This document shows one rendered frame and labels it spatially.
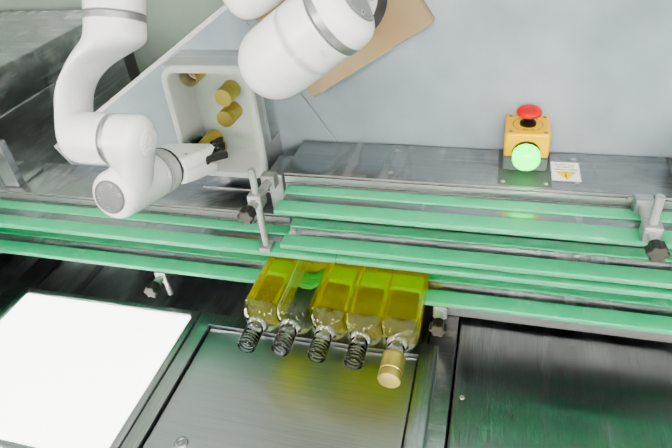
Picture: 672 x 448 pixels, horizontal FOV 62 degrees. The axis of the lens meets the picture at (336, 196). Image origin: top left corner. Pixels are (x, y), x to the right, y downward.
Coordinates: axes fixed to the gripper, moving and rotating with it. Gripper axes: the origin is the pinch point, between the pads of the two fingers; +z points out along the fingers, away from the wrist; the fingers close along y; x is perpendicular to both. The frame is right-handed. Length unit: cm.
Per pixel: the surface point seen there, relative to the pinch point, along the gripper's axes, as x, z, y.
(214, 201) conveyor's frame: -11.8, 2.1, -1.3
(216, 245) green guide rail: -16.5, -7.9, 3.7
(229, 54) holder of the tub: 16.5, 2.5, 5.5
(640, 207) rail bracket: -7, -5, 73
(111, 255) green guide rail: -22.2, -4.4, -23.0
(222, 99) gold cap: 8.8, 0.6, 4.1
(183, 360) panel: -35.6, -17.2, -0.9
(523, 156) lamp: 0, -1, 57
